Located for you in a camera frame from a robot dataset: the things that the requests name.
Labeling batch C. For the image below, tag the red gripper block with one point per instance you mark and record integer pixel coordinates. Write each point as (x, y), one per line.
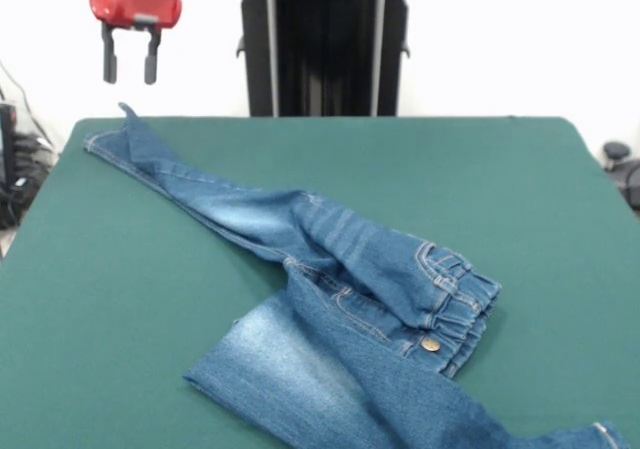
(135, 6)

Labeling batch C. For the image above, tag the dark green table cloth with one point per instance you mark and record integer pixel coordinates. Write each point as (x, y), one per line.
(125, 219)

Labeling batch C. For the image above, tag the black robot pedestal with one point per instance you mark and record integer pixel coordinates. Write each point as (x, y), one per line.
(325, 44)

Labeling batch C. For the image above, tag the blue denim jeans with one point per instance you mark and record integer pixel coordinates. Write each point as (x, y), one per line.
(350, 344)

